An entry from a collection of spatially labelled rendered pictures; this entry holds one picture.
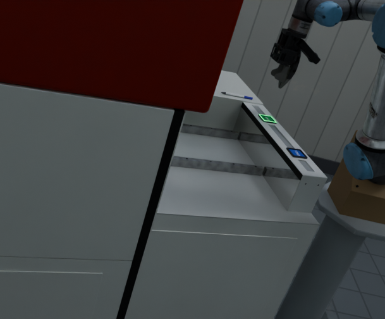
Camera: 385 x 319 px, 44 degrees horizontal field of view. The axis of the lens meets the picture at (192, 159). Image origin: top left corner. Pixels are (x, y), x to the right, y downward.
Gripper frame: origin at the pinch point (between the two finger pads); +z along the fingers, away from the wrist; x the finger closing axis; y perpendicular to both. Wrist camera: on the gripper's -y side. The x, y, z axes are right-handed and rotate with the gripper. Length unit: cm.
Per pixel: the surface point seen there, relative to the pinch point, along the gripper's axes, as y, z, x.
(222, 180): 23.5, 28.6, 24.4
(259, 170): 7.6, 26.5, 18.8
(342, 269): -27, 52, 41
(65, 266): 76, 31, 66
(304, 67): -105, 32, -154
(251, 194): 15.2, 28.7, 31.8
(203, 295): 27, 60, 46
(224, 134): 12.0, 26.9, -8.2
